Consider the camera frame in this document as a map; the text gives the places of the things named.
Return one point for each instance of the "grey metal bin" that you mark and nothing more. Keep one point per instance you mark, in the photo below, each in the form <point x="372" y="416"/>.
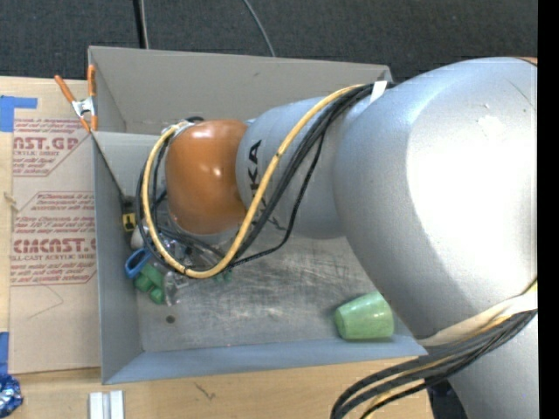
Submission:
<point x="271" y="290"/>

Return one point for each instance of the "white rounded object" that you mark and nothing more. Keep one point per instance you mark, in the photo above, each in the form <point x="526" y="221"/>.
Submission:
<point x="136" y="239"/>

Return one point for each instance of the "brown cardboard board red print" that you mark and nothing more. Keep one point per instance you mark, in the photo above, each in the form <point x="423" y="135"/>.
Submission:
<point x="48" y="317"/>

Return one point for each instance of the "yellow and black small tool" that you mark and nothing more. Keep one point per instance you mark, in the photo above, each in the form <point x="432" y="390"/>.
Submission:
<point x="128" y="221"/>

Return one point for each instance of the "green plastic toy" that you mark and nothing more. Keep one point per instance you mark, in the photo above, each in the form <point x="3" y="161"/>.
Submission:
<point x="152" y="275"/>

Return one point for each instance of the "pale green cup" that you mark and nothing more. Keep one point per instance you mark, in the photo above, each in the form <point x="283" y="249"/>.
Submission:
<point x="365" y="317"/>

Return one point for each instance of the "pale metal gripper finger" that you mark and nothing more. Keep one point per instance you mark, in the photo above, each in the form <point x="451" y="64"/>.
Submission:
<point x="174" y="288"/>

